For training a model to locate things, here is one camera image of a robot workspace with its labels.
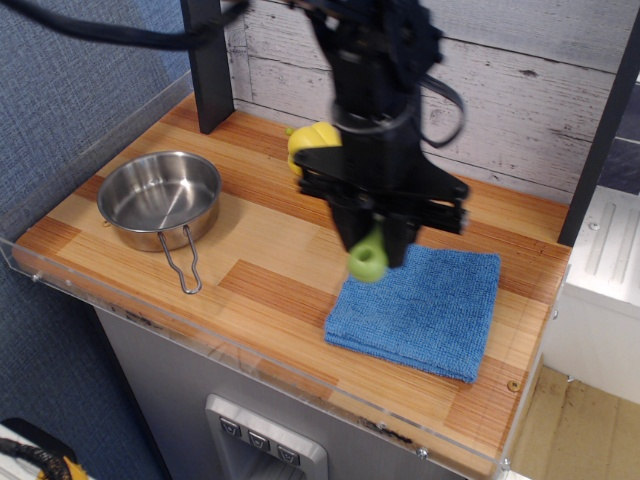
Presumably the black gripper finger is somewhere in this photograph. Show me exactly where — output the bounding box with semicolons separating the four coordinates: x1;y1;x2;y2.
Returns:
328;197;373;251
382;215;419;268

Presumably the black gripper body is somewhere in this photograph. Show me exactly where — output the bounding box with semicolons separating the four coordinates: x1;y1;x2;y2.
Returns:
294;131;469;233

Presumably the green handled grey spatula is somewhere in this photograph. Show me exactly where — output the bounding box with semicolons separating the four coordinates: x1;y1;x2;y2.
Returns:
347;222;389;283

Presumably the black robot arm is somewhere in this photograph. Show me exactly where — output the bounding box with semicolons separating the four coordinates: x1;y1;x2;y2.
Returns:
8;1;469;267

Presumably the blue folded cloth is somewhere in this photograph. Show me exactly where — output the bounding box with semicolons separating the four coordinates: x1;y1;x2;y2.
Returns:
324;245;501;384

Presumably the stainless steel pot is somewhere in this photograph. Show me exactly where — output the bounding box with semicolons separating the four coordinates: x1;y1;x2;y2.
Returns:
96;151;222;295

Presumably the yellow toy bell pepper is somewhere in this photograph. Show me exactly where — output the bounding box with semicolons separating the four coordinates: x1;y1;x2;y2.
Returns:
285;121;342;177

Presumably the white side cabinet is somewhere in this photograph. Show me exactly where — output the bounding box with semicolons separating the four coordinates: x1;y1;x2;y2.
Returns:
541;187;639;403

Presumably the grey toy fridge cabinet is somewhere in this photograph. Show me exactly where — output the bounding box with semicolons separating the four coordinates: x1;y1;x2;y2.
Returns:
97;309;458;479

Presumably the clear acrylic table guard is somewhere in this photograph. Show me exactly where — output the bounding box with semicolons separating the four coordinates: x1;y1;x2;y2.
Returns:
15;60;580;479

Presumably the black right upright post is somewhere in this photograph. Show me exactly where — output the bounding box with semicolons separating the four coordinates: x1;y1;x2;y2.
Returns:
557;9;639;247

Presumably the yellow black cable bundle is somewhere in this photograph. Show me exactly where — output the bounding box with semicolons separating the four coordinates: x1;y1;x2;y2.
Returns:
0;437;96;480

